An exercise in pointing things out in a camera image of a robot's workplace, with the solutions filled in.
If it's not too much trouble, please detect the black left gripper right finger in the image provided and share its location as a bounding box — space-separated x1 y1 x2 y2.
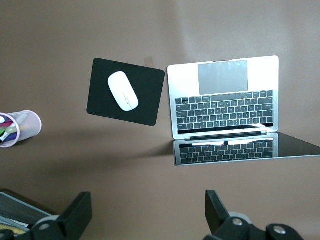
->
203 189 254 240

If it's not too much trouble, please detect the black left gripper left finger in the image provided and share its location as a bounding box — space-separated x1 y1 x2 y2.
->
31 191 93 240

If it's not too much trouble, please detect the silver laptop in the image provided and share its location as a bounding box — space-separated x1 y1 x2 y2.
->
166 55 320 166

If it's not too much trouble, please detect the green marker in cup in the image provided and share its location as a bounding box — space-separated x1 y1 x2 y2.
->
0 126 16 136

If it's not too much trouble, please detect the pink mesh pen cup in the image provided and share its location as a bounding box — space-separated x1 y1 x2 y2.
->
0 109 43 149

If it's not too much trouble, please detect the white computer mouse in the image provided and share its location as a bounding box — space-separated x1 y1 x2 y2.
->
107 71 140 112

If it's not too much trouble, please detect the black mouse pad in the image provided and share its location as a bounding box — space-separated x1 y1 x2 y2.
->
86 57 166 127

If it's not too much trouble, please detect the black wire mesh desk organizer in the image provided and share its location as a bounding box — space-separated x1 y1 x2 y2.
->
0 189 61 238

